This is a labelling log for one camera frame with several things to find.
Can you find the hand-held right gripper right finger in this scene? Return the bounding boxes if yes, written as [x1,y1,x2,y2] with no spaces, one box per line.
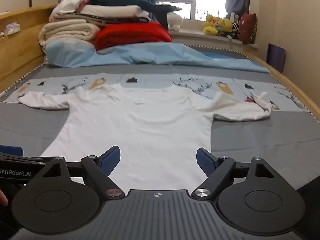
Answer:
[191,147,278,200]

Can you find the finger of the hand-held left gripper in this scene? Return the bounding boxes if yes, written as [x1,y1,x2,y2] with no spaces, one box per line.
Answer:
[0,144,24,157]

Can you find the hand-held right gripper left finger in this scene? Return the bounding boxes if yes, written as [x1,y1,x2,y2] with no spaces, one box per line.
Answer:
[37,145,125,199]

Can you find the white t-shirt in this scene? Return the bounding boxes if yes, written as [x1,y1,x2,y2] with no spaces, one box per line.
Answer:
[18,84,272,193]

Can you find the pink and white clothes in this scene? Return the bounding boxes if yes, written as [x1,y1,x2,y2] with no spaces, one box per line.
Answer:
[49,0,90,22]

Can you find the person's left hand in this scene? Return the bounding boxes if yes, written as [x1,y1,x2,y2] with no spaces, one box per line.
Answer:
[0,189,9,207]

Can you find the grey printed bedsheet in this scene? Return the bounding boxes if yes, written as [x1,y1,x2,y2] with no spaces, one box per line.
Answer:
[0,44,320,193]

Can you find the light blue blanket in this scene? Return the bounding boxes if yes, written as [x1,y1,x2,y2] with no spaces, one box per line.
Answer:
[45,41,270,74]

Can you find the tissue pack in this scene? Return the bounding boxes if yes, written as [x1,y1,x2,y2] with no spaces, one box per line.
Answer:
[4,23,20,35]

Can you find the white window sill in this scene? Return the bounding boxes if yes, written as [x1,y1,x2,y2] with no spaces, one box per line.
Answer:
[170,29,258,48]

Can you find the purple box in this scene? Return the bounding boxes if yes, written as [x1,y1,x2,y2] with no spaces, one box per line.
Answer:
[265,43,286,73]

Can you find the red blanket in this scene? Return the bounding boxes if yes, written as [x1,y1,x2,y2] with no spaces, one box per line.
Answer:
[94,22,173,52]

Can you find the cream folded quilt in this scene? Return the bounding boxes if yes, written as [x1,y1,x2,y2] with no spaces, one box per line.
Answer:
[39,21,103,53]

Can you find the black white spotted bag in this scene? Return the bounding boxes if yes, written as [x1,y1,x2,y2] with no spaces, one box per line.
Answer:
[231,22,241,40]

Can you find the yellow plush toy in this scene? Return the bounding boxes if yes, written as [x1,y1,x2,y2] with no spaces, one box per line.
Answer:
[202,14,217,35]
[217,17,234,37]

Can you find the dark red cushion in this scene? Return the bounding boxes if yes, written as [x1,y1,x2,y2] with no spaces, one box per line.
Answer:
[239,12,258,44]

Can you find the dark patterned folded blanket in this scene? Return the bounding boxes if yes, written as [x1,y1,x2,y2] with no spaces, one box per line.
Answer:
[82,15,151,27]

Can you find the white plush toy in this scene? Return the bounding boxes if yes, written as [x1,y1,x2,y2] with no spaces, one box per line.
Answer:
[167,12,183,32]

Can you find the white folded blanket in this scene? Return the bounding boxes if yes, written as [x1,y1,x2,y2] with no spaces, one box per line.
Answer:
[54,4,150,23]

